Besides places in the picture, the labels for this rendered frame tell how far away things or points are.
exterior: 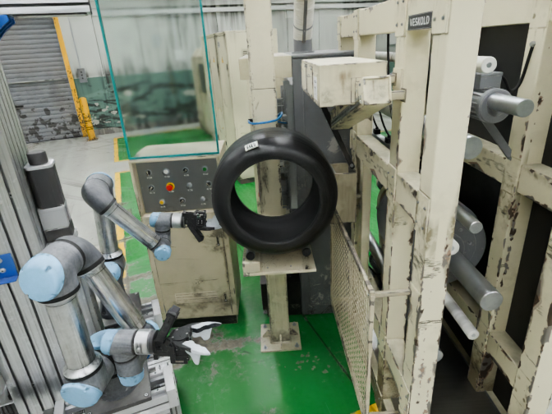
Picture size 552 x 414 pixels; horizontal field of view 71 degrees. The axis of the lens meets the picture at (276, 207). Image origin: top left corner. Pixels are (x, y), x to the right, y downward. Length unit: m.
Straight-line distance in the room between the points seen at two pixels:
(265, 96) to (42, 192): 1.12
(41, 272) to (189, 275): 1.63
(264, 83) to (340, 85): 0.67
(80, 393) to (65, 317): 0.27
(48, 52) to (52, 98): 1.04
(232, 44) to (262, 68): 3.37
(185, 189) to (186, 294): 0.77
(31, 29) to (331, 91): 9.98
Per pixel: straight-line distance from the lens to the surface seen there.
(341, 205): 2.18
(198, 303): 2.86
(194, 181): 2.48
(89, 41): 10.91
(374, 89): 1.39
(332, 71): 1.44
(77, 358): 1.39
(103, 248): 2.04
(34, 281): 1.23
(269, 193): 2.18
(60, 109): 11.13
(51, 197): 1.54
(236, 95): 5.43
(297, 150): 1.70
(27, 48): 11.09
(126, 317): 1.41
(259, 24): 2.04
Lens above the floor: 1.85
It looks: 23 degrees down
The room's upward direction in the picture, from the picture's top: 4 degrees counter-clockwise
